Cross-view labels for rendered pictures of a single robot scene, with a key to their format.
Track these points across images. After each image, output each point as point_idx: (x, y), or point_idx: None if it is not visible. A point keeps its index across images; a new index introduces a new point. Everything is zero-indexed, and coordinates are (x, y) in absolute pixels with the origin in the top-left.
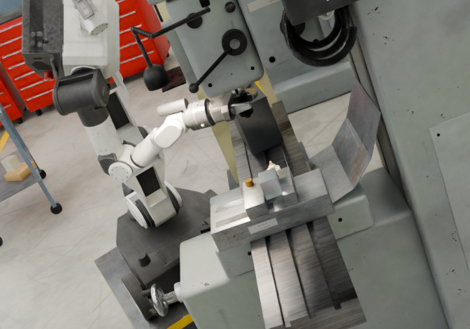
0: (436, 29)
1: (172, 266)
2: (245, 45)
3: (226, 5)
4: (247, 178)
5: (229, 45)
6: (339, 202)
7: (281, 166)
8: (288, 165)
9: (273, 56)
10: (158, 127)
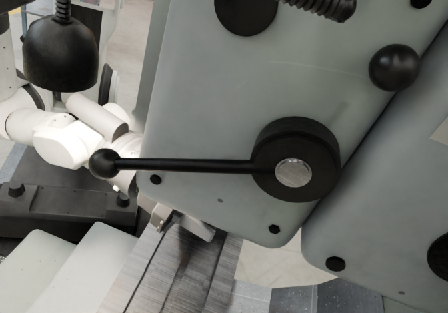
0: None
1: (35, 218)
2: (315, 196)
3: (397, 53)
4: (140, 264)
5: (275, 164)
6: None
7: (192, 289)
8: (201, 291)
9: (346, 262)
10: (70, 115)
